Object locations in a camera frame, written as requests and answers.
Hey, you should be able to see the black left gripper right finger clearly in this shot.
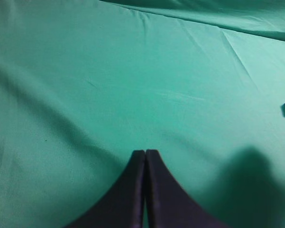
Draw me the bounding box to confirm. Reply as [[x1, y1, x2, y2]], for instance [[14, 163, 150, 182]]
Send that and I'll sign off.
[[145, 150, 225, 228]]

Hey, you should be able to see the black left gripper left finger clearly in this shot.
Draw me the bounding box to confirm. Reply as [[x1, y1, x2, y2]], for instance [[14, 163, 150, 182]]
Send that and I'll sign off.
[[67, 150, 145, 228]]

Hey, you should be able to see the green cloth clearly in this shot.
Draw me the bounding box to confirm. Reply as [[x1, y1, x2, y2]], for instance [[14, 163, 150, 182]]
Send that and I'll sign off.
[[0, 0, 285, 228]]

